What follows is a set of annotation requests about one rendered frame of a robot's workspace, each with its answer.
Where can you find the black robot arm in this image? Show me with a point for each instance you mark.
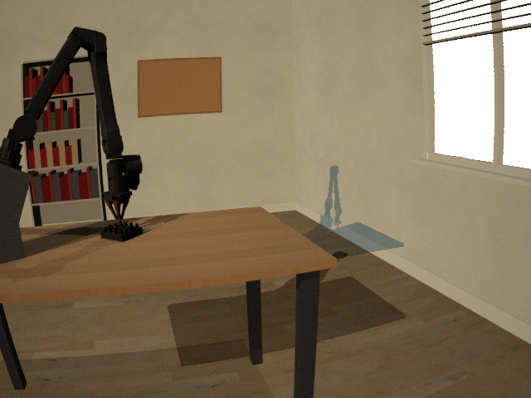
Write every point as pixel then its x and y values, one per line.
pixel 26 126

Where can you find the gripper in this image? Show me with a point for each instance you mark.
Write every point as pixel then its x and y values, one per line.
pixel 116 197

